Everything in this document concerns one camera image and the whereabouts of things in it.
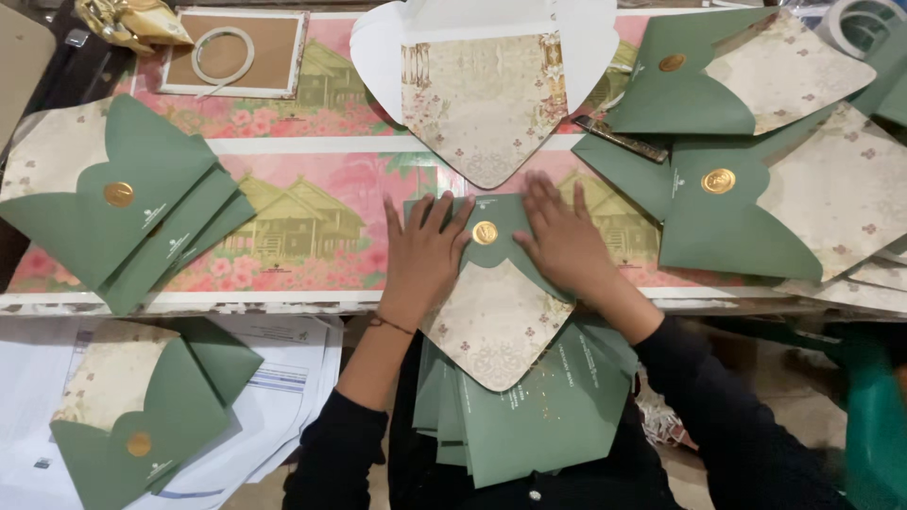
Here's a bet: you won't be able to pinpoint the beige flat board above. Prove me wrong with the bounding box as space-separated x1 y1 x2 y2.
0 3 58 153

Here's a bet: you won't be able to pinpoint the pile of white printed papers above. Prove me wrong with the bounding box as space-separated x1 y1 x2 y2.
0 314 345 510

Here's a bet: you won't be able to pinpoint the stack of green cards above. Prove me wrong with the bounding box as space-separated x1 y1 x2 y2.
412 317 640 491

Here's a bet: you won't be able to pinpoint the brown board with white frame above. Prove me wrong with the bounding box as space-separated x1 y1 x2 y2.
157 6 311 101

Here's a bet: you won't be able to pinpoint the green envelope with gold seal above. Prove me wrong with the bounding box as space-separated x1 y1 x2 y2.
48 316 266 510
0 93 222 293
402 193 576 394
604 6 879 137
98 164 243 307
658 101 907 283
570 132 676 223
105 190 257 317

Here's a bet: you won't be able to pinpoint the person's right hand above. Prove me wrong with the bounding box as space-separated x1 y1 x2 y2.
512 170 626 304

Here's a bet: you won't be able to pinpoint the wide white tape roll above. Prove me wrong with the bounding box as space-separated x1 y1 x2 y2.
813 0 907 62

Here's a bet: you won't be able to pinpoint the gold foil bag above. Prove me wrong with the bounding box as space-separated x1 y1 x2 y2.
74 0 194 57

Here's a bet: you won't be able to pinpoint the thin white tape roll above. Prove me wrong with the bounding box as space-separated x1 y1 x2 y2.
190 26 257 89

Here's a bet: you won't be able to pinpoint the heap of beige envelope flaps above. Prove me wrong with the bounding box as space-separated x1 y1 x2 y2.
774 237 907 317

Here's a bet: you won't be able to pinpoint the shredded white paper strips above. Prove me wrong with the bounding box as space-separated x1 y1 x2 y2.
635 386 701 452

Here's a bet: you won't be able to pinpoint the person's black shirt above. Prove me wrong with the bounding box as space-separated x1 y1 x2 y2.
386 329 685 510

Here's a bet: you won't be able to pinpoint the green plastic stool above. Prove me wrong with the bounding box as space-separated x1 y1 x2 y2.
839 322 907 510

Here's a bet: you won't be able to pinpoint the open white floral envelope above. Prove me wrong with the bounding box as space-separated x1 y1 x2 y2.
349 0 622 191

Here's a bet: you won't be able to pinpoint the pink floral printed sheet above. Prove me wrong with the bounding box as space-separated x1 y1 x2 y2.
113 10 653 140
6 150 784 296

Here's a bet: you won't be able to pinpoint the person's left hand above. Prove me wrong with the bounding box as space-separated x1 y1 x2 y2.
381 190 477 325

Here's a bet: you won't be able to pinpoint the red thread bracelet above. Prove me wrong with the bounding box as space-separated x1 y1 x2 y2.
367 314 417 337

